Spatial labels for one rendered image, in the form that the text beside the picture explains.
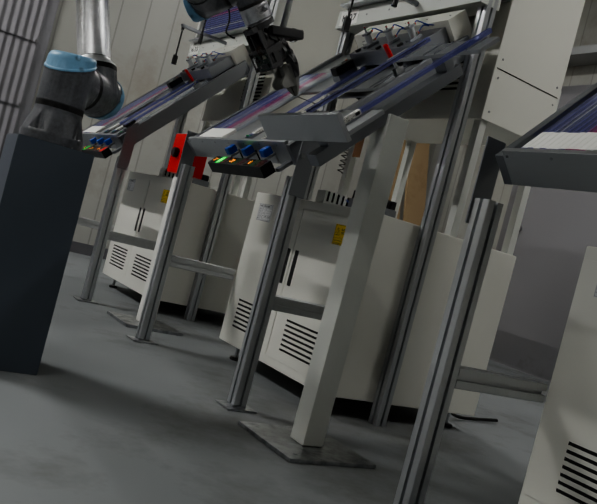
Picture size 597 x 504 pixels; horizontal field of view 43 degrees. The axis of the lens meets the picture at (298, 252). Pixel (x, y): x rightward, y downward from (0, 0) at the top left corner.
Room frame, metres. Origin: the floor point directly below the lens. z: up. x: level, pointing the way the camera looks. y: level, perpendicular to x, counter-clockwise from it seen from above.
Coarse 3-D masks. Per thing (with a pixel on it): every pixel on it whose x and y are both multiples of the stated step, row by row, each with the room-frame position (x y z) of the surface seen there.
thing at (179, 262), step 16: (368, 0) 2.71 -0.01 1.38; (384, 0) 2.67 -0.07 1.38; (352, 16) 2.83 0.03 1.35; (304, 144) 2.00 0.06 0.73; (192, 160) 2.68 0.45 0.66; (304, 160) 2.01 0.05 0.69; (176, 176) 2.66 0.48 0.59; (304, 176) 2.02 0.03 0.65; (288, 192) 2.00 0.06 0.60; (304, 192) 2.02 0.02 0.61; (320, 192) 2.51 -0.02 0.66; (176, 256) 2.66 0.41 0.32; (208, 272) 2.73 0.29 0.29; (224, 272) 2.78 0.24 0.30; (288, 304) 2.05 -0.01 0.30; (304, 304) 2.08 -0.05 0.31; (320, 304) 2.15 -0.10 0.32; (128, 336) 2.65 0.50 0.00; (224, 400) 2.05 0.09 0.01
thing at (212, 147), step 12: (192, 144) 2.60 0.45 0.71; (204, 144) 2.51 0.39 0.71; (216, 144) 2.43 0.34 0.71; (228, 144) 2.35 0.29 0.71; (240, 144) 2.28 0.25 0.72; (252, 144) 2.21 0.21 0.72; (264, 144) 2.15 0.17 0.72; (276, 144) 2.09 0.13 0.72; (204, 156) 2.57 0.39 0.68; (216, 156) 2.48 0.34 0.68; (228, 156) 2.40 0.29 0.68; (240, 156) 2.33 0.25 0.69; (276, 156) 2.13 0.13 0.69; (288, 156) 2.07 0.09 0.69
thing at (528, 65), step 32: (512, 0) 2.38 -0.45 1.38; (544, 0) 2.45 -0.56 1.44; (576, 0) 2.52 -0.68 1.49; (512, 32) 2.39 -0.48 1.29; (544, 32) 2.47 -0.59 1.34; (576, 32) 2.55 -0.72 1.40; (512, 64) 2.41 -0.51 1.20; (544, 64) 2.49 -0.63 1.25; (448, 96) 2.53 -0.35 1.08; (480, 96) 2.40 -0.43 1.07; (512, 96) 2.43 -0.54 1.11; (544, 96) 2.51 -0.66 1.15; (416, 128) 2.81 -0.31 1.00; (480, 128) 2.39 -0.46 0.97; (512, 128) 2.45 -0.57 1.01; (352, 160) 2.94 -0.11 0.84; (448, 224) 2.41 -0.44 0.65; (512, 224) 2.54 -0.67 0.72
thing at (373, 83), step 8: (344, 56) 2.85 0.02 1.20; (328, 64) 2.84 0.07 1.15; (400, 64) 2.38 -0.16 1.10; (416, 64) 2.29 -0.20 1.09; (320, 72) 2.77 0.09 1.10; (328, 72) 2.72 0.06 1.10; (384, 72) 2.37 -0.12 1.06; (392, 72) 2.33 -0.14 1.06; (328, 80) 2.60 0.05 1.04; (352, 80) 2.45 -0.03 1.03; (368, 80) 2.36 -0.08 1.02; (376, 80) 2.32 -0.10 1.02; (384, 80) 2.27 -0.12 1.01; (312, 88) 2.59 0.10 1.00; (320, 88) 2.54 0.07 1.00; (336, 88) 2.44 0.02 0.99; (352, 88) 2.35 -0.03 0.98; (360, 88) 2.31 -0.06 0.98; (368, 88) 2.28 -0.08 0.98; (376, 88) 2.25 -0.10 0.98; (344, 96) 2.49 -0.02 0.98; (352, 96) 2.44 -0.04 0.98; (360, 96) 2.41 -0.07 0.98
